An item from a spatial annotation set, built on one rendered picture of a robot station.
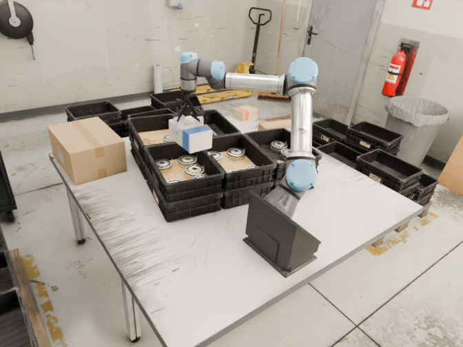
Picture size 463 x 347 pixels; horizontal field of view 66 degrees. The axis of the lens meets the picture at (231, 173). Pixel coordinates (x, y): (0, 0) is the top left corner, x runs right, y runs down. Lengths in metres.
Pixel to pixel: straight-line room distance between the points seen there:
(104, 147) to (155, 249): 0.70
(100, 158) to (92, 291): 0.86
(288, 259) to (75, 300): 1.42
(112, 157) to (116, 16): 3.08
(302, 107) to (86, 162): 1.19
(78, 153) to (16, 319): 0.81
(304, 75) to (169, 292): 1.01
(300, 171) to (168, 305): 0.71
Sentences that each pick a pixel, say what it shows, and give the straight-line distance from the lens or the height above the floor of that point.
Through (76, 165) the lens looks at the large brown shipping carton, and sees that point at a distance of 2.07.
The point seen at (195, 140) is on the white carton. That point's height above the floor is 1.11.
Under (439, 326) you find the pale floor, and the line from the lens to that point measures 2.70.
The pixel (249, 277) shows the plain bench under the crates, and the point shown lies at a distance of 1.55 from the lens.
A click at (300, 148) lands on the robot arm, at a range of 1.45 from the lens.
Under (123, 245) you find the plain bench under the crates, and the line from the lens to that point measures 1.69.
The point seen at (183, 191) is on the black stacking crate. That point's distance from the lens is 1.70.
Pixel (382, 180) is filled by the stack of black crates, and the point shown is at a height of 0.52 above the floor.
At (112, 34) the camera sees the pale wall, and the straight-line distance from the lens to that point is 4.99.
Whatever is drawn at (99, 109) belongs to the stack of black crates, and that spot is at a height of 0.53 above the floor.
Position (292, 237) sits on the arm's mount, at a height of 0.92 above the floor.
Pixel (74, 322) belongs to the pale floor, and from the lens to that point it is 2.36.
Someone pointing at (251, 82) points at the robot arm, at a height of 1.35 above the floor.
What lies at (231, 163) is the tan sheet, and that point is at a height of 0.83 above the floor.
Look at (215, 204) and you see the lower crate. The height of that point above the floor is 0.75.
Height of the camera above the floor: 1.83
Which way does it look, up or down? 31 degrees down
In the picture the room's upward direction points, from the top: 5 degrees clockwise
